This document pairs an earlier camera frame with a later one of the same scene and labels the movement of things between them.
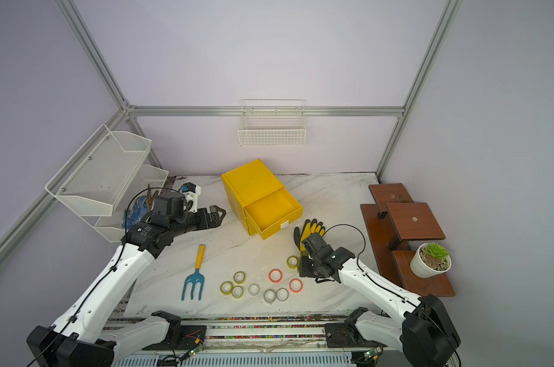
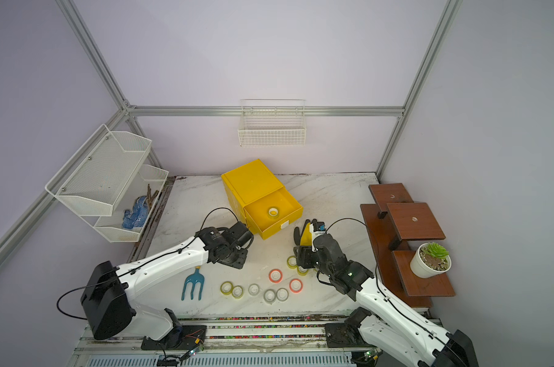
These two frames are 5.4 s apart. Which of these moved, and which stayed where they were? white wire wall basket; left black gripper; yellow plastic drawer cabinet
Moved: left black gripper
Stayed: yellow plastic drawer cabinet; white wire wall basket
